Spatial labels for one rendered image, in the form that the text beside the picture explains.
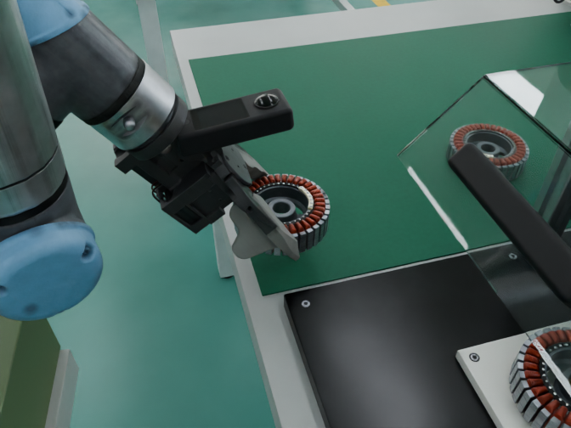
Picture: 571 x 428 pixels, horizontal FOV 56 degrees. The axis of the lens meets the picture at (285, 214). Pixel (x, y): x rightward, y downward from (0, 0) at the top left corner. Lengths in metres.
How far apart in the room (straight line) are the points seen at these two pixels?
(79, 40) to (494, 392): 0.47
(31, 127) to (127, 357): 1.24
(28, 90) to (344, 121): 0.66
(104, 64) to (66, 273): 0.18
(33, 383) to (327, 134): 0.56
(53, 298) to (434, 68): 0.87
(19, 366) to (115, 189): 1.52
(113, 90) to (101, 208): 1.50
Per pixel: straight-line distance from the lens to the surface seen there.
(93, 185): 2.06
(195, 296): 1.61
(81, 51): 0.46
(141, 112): 0.48
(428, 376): 0.57
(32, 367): 0.56
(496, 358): 0.58
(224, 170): 0.52
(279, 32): 1.21
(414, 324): 0.60
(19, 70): 0.31
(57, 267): 0.36
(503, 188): 0.30
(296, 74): 1.04
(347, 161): 0.82
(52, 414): 0.60
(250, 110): 0.52
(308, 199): 0.62
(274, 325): 0.61
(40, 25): 0.45
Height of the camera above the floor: 1.24
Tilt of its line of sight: 43 degrees down
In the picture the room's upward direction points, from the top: straight up
